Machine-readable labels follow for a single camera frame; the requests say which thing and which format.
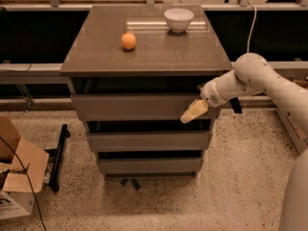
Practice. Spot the black bracket under rail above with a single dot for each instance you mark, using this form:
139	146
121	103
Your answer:
236	106

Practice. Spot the grey drawer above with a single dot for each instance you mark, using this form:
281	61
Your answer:
149	141
128	107
178	165

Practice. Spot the grey middle drawer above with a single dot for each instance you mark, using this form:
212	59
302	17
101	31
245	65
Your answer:
149	141

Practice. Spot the white ceramic bowl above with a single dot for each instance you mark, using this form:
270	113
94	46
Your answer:
178	20

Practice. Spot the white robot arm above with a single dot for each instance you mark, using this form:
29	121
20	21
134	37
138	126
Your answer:
251	74

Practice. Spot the grey drawer cabinet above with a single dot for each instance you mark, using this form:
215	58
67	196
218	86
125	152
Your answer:
162	62

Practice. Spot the orange fruit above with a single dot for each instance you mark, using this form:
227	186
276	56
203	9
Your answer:
128	41

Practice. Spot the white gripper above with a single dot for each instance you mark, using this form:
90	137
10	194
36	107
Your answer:
212	95

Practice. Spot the open cardboard box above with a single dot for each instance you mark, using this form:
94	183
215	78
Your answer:
23	166

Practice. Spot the grey bottom drawer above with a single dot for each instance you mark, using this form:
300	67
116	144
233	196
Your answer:
178	165

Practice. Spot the black metal stand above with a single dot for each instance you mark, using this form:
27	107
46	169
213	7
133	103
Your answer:
56	155

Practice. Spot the grey top drawer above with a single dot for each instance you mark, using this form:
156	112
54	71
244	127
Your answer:
128	107

